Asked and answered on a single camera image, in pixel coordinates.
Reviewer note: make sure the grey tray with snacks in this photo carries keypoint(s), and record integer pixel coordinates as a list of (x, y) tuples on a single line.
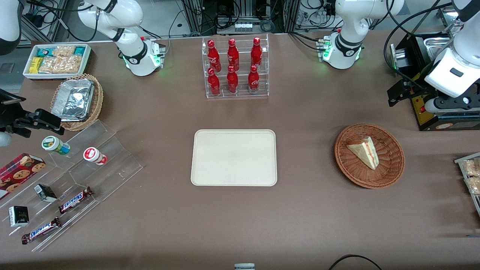
[(477, 204)]

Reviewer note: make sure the tan oval wicker basket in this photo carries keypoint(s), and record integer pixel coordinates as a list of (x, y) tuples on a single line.
[(98, 101)]

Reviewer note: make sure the large clear rice cracker bag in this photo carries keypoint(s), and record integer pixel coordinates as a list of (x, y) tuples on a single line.
[(60, 64)]

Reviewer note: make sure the yellow snack packet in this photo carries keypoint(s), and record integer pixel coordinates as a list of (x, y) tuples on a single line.
[(35, 65)]

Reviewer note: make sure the clear acrylic tiered stand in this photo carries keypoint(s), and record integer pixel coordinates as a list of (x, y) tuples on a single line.
[(112, 165)]

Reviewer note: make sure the clear acrylic bottle rack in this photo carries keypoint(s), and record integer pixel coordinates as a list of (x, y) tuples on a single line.
[(242, 93)]

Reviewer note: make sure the white power strip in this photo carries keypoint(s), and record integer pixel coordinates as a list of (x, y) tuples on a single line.
[(243, 27)]

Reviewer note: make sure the red lidded yogurt cup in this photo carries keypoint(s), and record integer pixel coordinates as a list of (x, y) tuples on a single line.
[(93, 155)]

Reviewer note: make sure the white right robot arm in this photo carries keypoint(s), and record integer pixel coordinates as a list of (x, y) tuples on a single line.
[(131, 56)]

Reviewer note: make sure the brown Snickers bar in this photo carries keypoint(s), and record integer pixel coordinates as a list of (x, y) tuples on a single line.
[(75, 200), (41, 230)]

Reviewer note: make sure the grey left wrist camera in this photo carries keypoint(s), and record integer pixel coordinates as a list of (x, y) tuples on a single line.
[(431, 105)]

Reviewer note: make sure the white rectangular snack bin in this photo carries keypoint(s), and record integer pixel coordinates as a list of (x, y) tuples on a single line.
[(28, 73)]

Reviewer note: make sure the black machine with steel tray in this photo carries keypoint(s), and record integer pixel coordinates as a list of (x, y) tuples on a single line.
[(431, 122)]

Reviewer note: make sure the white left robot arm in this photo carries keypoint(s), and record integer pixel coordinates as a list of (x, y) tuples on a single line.
[(348, 37)]

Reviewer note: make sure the small grey device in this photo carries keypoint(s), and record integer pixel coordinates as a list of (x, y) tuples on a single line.
[(244, 266)]

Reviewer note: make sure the brown round wicker basket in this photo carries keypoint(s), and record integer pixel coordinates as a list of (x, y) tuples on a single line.
[(352, 168)]

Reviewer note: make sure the beige plastic tray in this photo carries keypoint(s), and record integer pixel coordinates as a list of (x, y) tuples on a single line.
[(232, 157)]

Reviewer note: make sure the red cola bottle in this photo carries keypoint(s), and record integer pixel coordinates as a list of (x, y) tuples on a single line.
[(213, 56), (233, 55), (256, 54), (232, 82), (254, 80), (213, 84)]

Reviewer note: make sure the aluminium frame rack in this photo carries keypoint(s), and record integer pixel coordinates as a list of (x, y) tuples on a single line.
[(240, 7)]

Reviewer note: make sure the teal snack packet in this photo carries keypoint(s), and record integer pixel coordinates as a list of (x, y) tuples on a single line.
[(79, 50), (45, 51)]

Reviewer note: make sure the small black white box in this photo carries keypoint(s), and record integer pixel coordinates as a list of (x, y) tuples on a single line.
[(18, 216)]

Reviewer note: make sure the triangular sandwich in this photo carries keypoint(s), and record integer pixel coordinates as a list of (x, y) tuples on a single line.
[(365, 152)]

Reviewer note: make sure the green lidded yogurt cup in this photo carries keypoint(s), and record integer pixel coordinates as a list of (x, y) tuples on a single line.
[(54, 144)]

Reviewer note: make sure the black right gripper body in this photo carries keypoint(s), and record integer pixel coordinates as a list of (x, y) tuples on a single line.
[(8, 117)]

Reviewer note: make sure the small clear rice cracker bag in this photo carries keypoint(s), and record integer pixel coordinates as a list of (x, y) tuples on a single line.
[(63, 50)]

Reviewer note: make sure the aluminium foil container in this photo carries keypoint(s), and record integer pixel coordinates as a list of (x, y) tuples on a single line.
[(73, 100)]

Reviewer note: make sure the red cookie box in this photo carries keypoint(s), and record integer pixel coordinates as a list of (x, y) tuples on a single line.
[(18, 174)]

